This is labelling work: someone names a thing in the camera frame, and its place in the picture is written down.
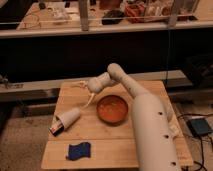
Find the black power adapter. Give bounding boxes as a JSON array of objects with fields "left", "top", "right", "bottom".
[{"left": 187, "top": 118, "right": 213, "bottom": 137}]

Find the black cable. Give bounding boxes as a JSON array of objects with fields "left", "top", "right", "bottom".
[{"left": 177, "top": 113, "right": 213, "bottom": 171}]

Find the white workbench shelf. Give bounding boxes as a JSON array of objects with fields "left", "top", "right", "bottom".
[{"left": 0, "top": 0, "right": 213, "bottom": 38}]

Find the blue cloth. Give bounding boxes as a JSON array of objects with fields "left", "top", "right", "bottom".
[{"left": 66, "top": 142, "right": 91, "bottom": 161}]

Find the orange round bowl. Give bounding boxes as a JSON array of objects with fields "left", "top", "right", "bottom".
[{"left": 96, "top": 95, "right": 128, "bottom": 124}]

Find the white ceramic cup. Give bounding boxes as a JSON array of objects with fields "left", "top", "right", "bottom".
[{"left": 56, "top": 107, "right": 81, "bottom": 129}]

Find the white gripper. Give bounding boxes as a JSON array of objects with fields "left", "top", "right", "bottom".
[{"left": 72, "top": 72, "right": 117, "bottom": 108}]

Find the wooden table board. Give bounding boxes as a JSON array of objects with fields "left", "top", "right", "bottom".
[{"left": 41, "top": 81, "right": 193, "bottom": 170}]

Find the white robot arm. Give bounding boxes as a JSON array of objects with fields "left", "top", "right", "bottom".
[{"left": 82, "top": 63, "right": 181, "bottom": 171}]

